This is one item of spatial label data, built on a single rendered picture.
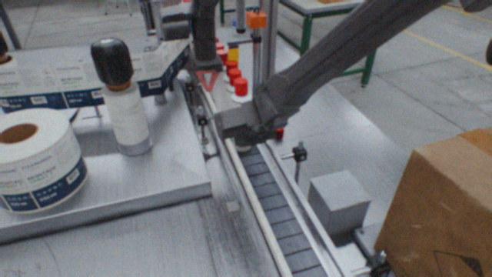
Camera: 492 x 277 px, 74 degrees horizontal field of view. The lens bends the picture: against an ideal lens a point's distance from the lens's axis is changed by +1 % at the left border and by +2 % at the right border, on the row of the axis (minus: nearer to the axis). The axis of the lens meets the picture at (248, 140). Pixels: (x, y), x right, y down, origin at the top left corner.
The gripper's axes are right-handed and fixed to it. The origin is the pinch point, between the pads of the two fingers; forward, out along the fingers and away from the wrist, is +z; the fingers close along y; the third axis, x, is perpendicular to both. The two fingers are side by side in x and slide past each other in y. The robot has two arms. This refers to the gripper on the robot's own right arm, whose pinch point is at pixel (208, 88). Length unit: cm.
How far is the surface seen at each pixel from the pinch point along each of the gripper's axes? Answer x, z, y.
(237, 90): 4.9, -4.7, 11.7
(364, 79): 167, 92, -142
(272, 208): 6.1, 14.1, 33.5
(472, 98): 245, 101, -97
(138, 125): -19.5, 5.3, 4.2
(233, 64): 6.8, -6.7, 1.3
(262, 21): 15.0, -16.4, 0.0
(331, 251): 9, 6, 51
